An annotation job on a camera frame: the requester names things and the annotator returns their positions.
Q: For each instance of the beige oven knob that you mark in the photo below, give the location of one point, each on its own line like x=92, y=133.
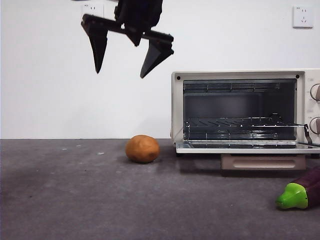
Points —
x=315, y=125
x=315, y=92

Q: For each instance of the purple toy eggplant green cap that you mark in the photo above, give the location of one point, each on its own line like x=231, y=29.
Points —
x=312, y=182

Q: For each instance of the white wall socket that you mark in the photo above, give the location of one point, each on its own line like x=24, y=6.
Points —
x=96, y=8
x=302, y=17

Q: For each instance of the brown potato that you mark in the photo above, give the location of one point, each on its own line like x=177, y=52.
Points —
x=142, y=149

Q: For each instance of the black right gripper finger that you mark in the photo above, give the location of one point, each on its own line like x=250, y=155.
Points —
x=155, y=57
x=98, y=47

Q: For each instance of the white toaster oven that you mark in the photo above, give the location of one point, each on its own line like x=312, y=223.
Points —
x=177, y=112

